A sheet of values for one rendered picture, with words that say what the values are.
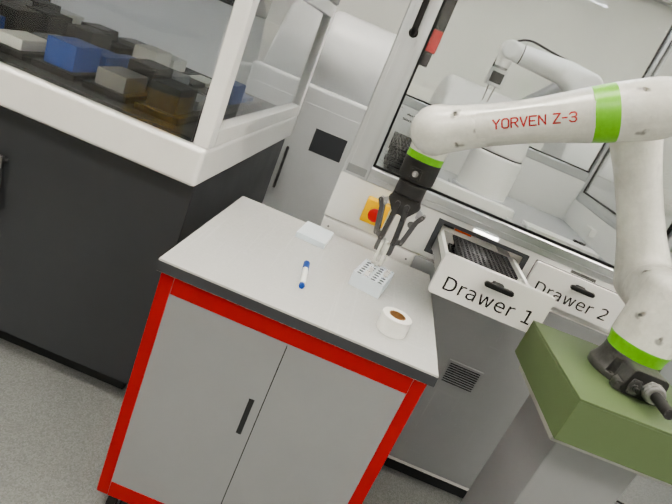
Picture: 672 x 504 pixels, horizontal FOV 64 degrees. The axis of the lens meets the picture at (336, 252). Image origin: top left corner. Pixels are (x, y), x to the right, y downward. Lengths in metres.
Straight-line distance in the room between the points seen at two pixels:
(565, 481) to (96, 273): 1.37
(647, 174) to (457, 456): 1.14
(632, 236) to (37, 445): 1.63
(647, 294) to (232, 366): 0.89
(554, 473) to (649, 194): 0.66
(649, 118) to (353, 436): 0.87
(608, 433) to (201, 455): 0.88
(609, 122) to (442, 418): 1.14
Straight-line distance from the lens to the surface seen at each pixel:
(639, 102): 1.19
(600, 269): 1.76
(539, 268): 1.70
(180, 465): 1.41
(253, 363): 1.19
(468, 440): 1.99
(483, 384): 1.87
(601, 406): 1.16
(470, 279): 1.35
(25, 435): 1.80
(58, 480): 1.70
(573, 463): 1.36
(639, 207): 1.39
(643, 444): 1.24
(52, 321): 1.91
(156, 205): 1.59
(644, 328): 1.29
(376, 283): 1.31
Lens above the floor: 1.28
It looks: 20 degrees down
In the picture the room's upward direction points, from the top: 23 degrees clockwise
